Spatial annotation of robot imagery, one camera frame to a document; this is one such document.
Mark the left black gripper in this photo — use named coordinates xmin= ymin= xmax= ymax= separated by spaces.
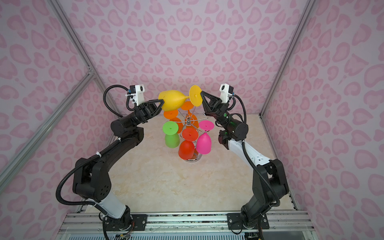
xmin=125 ymin=103 xmax=166 ymax=131

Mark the yellow plastic wine glass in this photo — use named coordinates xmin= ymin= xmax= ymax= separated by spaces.
xmin=158 ymin=85 xmax=203 ymax=112

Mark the pink plastic wine glass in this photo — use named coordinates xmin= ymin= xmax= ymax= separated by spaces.
xmin=196 ymin=120 xmax=214 ymax=155

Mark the red plastic wine glass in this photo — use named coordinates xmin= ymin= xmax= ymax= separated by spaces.
xmin=179 ymin=129 xmax=199 ymax=160

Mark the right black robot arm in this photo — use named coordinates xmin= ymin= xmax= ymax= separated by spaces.
xmin=201 ymin=92 xmax=289 ymax=231

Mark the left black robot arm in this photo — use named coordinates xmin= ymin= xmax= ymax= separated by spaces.
xmin=73 ymin=100 xmax=164 ymax=231

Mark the orange wine glass left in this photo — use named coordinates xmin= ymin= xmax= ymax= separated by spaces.
xmin=164 ymin=110 xmax=184 ymax=134

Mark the orange wine glass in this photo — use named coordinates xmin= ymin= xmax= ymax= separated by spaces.
xmin=181 ymin=101 xmax=199 ymax=130
xmin=164 ymin=110 xmax=184 ymax=134

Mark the green plastic wine glass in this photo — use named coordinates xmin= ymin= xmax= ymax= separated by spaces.
xmin=163 ymin=121 xmax=180 ymax=149

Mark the orange wine glass rear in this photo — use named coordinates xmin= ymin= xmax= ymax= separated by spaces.
xmin=181 ymin=101 xmax=199 ymax=130

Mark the chrome wine glass rack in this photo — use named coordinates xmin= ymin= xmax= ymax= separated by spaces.
xmin=175 ymin=102 xmax=209 ymax=163

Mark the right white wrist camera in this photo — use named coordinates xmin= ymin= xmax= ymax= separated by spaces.
xmin=220 ymin=84 xmax=234 ymax=104

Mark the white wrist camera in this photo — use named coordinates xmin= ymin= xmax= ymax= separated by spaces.
xmin=125 ymin=85 xmax=145 ymax=106
xmin=220 ymin=84 xmax=234 ymax=104

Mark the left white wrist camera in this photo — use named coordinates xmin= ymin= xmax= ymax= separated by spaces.
xmin=125 ymin=85 xmax=145 ymax=106

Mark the aluminium frame diagonal beam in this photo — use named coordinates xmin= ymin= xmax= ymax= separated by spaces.
xmin=1 ymin=71 xmax=95 ymax=192

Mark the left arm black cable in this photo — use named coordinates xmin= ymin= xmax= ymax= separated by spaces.
xmin=55 ymin=84 xmax=133 ymax=211

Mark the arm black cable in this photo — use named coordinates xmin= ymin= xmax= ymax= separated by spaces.
xmin=230 ymin=94 xmax=281 ymax=208
xmin=55 ymin=84 xmax=133 ymax=211

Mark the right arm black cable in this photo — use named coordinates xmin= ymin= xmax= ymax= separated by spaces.
xmin=230 ymin=94 xmax=281 ymax=208

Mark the aluminium frame left post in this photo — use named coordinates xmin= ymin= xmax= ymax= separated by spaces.
xmin=47 ymin=1 xmax=107 ymax=93

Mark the aluminium frame post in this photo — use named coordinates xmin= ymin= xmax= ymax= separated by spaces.
xmin=47 ymin=1 xmax=107 ymax=93
xmin=259 ymin=0 xmax=319 ymax=119

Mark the aluminium frame right post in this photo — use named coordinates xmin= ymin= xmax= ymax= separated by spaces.
xmin=259 ymin=0 xmax=319 ymax=119

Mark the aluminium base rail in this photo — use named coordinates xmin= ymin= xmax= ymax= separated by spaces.
xmin=57 ymin=210 xmax=318 ymax=240

